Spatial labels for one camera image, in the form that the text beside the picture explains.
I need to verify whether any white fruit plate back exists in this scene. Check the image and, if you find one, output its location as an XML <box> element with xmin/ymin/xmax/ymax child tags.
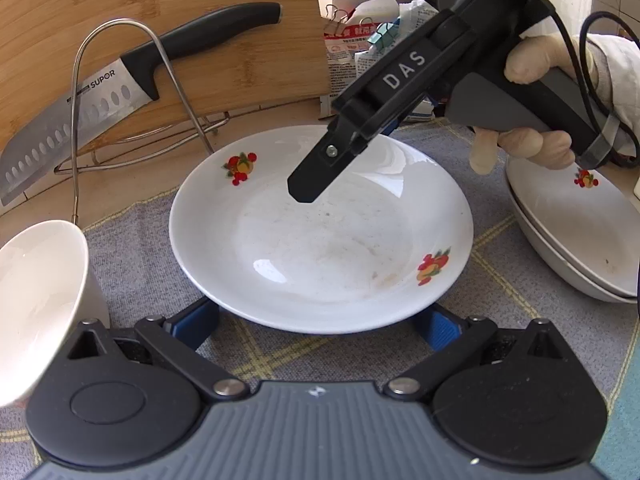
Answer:
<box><xmin>169</xmin><ymin>125</ymin><xmax>474</xmax><ymax>335</ymax></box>

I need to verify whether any white floral bowl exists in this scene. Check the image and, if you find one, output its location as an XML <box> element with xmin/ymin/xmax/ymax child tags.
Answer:
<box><xmin>0</xmin><ymin>220</ymin><xmax>111</xmax><ymax>408</ymax></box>

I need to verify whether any large white fruit plate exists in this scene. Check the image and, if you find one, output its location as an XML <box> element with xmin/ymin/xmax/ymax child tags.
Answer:
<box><xmin>506</xmin><ymin>158</ymin><xmax>639</xmax><ymax>298</ymax></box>

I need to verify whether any gloved right hand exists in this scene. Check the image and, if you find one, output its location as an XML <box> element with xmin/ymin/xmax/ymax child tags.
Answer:
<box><xmin>468</xmin><ymin>34</ymin><xmax>599</xmax><ymax>176</ymax></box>

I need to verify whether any white plastic food bag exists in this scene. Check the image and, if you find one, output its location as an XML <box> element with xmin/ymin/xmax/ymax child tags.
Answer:
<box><xmin>336</xmin><ymin>10</ymin><xmax>459</xmax><ymax>136</ymax></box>

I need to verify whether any red white packet with clip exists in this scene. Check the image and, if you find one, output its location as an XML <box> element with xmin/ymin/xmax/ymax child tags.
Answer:
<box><xmin>320</xmin><ymin>0</ymin><xmax>399</xmax><ymax>118</ymax></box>

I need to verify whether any bamboo cutting board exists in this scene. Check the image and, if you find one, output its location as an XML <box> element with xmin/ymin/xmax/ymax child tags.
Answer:
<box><xmin>0</xmin><ymin>0</ymin><xmax>331</xmax><ymax>154</ymax></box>

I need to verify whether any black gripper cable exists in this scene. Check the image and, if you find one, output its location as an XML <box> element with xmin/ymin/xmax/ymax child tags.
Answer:
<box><xmin>546</xmin><ymin>8</ymin><xmax>640</xmax><ymax>172</ymax></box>

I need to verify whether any metal wire board rack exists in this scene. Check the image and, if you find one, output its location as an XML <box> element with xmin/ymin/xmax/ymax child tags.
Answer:
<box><xmin>53</xmin><ymin>17</ymin><xmax>231</xmax><ymax>226</ymax></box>

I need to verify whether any black handled santoku knife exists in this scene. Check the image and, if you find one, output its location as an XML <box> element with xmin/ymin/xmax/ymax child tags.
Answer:
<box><xmin>1</xmin><ymin>2</ymin><xmax>281</xmax><ymax>205</ymax></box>

